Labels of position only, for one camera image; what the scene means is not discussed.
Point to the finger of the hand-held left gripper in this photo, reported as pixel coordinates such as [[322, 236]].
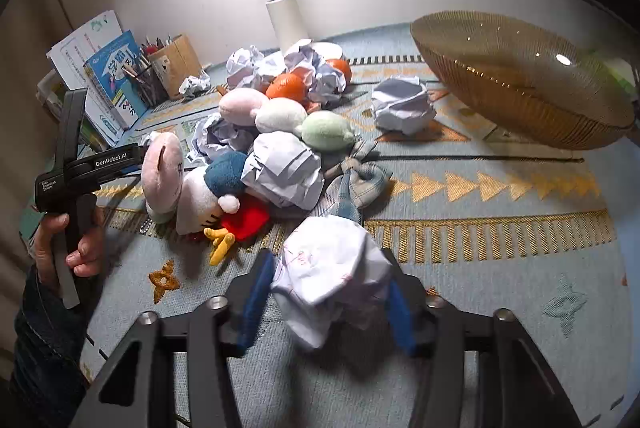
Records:
[[137, 155]]

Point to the plaid fabric bow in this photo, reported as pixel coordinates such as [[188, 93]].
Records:
[[357, 178]]

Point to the pink pig plush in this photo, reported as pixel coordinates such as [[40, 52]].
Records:
[[160, 173]]

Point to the white paper ball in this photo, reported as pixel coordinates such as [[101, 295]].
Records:
[[402, 102], [305, 52], [282, 167], [220, 140], [330, 273], [245, 65], [195, 83], [327, 82]]

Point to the bunch of pencils and pens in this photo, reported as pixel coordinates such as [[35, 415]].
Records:
[[135, 67]]

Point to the golden ribbed bowl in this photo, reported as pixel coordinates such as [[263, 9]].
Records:
[[525, 97]]

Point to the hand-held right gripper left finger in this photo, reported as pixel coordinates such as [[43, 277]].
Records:
[[257, 298]]

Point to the orange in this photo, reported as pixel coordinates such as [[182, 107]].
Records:
[[285, 88], [340, 68]]

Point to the white duck plush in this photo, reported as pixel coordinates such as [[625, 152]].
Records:
[[200, 203]]

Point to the blue patterned woven mat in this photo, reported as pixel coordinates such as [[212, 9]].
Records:
[[475, 258]]

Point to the pink white green dango plush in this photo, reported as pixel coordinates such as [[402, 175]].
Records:
[[280, 115]]

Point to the blue workbook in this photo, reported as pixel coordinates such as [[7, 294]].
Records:
[[112, 72]]

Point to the black mesh pen holder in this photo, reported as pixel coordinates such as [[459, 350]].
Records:
[[145, 87]]

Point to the bunch of red black pens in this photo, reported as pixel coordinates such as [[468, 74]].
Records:
[[155, 43]]

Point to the person's left hand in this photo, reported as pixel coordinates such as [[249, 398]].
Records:
[[90, 253]]

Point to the bamboo pen holder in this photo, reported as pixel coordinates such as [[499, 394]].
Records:
[[175, 67]]

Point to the person's left forearm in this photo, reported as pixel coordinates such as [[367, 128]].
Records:
[[45, 338]]

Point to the stack of teal books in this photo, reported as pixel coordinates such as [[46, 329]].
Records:
[[30, 220]]

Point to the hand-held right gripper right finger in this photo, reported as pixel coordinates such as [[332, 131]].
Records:
[[400, 313]]

